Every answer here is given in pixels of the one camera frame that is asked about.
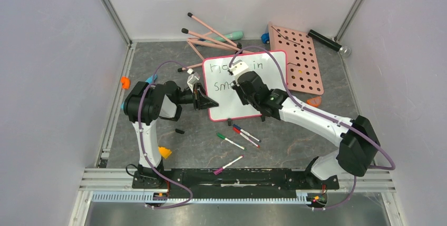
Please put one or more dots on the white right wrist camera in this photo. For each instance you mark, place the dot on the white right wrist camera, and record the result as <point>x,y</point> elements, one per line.
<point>239,68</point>

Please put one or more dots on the pink easel legs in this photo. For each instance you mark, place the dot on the pink easel legs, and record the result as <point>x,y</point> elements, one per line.
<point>212,39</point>

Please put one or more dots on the green whiteboard marker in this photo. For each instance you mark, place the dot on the green whiteboard marker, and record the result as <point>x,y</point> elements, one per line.
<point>230,141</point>

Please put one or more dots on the teal green toy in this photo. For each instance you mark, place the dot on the teal green toy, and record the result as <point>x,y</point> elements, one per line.
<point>234,36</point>

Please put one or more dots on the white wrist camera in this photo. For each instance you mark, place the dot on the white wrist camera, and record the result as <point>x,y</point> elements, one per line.
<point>193,78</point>
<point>239,68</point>

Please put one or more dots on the orange plastic piece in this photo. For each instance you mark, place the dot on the orange plastic piece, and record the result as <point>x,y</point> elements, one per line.
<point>125,82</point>

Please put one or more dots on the black flashlight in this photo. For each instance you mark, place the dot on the black flashlight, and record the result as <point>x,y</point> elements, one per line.
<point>342,50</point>

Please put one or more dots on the red whiteboard marker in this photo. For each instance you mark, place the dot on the red whiteboard marker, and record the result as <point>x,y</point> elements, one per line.
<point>246,137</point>

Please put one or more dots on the pink framed whiteboard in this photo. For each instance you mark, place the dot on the pink framed whiteboard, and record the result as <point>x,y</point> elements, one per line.
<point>218,82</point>

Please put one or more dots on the pink perforated board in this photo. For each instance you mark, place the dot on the pink perforated board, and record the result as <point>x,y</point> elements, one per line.
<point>303,74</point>

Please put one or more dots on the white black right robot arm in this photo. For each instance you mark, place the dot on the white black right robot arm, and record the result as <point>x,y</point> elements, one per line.
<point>354,153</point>

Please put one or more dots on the blue toy marker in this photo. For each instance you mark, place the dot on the blue toy marker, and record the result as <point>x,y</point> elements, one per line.
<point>148,80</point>

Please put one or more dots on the orange round object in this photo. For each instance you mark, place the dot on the orange round object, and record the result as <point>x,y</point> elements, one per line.
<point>315,102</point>

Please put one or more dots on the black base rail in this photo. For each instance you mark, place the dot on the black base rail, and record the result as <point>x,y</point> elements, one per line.
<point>249,183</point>

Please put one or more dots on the blue whiteboard marker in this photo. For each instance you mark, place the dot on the blue whiteboard marker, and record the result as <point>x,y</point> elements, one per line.
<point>246,133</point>

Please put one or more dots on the purple whiteboard marker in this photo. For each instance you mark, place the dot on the purple whiteboard marker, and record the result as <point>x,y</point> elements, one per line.
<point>221,169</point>

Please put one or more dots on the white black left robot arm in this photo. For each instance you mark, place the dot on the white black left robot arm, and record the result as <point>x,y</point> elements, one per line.
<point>147,103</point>

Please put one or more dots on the yellow orange wedge block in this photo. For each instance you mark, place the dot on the yellow orange wedge block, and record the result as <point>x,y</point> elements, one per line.
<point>164,152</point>

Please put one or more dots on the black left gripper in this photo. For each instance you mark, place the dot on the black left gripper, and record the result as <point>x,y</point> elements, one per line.
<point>201,100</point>

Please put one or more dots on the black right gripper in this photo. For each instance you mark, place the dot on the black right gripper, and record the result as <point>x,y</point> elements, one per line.
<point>241,87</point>

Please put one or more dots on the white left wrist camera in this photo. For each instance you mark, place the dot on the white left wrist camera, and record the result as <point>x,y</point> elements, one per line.
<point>193,78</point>

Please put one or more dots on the blue toy car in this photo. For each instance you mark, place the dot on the blue toy car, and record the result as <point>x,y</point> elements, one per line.
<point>265,38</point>

